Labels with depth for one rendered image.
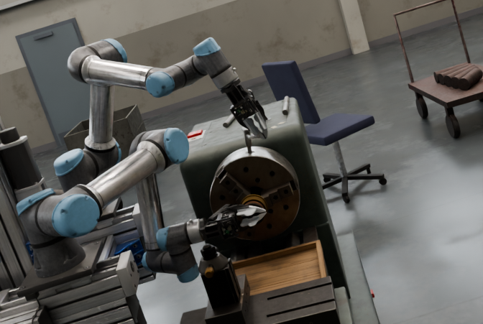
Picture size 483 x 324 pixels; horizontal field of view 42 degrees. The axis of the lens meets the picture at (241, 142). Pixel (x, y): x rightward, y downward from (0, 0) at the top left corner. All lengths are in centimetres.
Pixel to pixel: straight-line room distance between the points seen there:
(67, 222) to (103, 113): 68
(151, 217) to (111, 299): 35
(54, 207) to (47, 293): 30
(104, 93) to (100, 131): 16
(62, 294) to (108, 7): 1030
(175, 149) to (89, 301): 52
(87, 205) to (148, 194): 40
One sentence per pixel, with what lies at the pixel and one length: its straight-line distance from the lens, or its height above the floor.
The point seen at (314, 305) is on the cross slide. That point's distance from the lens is 168.
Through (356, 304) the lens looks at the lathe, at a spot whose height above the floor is 54.
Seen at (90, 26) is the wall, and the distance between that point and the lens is 1211.
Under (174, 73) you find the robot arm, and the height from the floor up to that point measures 159.
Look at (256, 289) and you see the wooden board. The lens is 203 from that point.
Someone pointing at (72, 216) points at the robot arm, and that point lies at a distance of 178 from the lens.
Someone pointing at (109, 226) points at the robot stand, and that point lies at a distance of 240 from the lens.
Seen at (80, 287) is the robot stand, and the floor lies 110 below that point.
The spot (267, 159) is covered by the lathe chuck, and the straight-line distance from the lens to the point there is 216.
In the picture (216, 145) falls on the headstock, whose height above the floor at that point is 125.
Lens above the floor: 177
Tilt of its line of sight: 13 degrees down
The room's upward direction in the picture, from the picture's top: 18 degrees counter-clockwise
